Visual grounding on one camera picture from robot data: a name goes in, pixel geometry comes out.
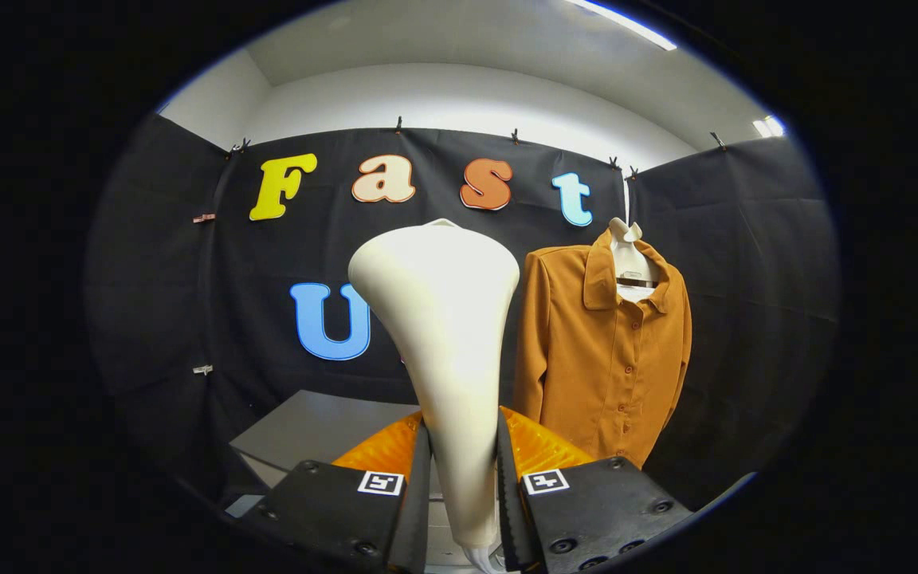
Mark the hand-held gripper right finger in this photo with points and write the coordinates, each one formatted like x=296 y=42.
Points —
x=594 y=514

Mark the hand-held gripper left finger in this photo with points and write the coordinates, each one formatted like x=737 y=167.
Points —
x=323 y=514

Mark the orange button-up shirt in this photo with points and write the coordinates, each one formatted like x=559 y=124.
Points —
x=586 y=359

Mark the white garment steamer head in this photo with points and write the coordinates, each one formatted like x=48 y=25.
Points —
x=447 y=343

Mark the white clothes hanger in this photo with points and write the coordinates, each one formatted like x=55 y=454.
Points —
x=632 y=259

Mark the black backdrop cloth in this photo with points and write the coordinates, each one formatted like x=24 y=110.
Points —
x=746 y=279

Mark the row of black cloth clips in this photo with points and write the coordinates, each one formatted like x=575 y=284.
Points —
x=398 y=124

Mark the small ceiling light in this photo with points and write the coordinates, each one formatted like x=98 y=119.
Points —
x=769 y=126

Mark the long ceiling light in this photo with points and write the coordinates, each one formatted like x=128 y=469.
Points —
x=626 y=24

